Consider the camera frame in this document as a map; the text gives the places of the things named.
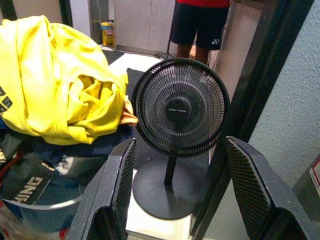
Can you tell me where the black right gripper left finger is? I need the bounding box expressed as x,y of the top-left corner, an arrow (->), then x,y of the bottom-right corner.
66,138 -> 137,240

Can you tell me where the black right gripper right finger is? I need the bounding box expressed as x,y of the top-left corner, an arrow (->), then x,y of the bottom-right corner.
224,136 -> 320,240

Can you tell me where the yellow garment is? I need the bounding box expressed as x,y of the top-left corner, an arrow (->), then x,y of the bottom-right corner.
0,14 -> 130,146

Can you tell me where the blue laundry basket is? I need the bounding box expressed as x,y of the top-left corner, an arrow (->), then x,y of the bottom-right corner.
0,184 -> 86,233

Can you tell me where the orange cloth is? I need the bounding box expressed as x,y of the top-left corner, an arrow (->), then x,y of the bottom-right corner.
121,96 -> 140,127

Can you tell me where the dark printed garment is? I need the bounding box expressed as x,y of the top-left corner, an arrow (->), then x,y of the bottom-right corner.
0,124 -> 133,206

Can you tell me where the black tripod stand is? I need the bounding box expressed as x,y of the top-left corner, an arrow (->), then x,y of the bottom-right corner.
154,37 -> 176,61

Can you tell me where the yellow bag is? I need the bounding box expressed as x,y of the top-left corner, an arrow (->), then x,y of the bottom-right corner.
100,21 -> 116,48

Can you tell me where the person in black shorts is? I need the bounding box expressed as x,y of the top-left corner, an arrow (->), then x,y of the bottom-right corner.
169,0 -> 232,66

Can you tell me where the black pedestal fan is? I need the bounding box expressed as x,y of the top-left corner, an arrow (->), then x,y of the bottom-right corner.
131,57 -> 231,221

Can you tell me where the black door frame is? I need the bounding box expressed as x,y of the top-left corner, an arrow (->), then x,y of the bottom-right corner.
189,0 -> 315,238

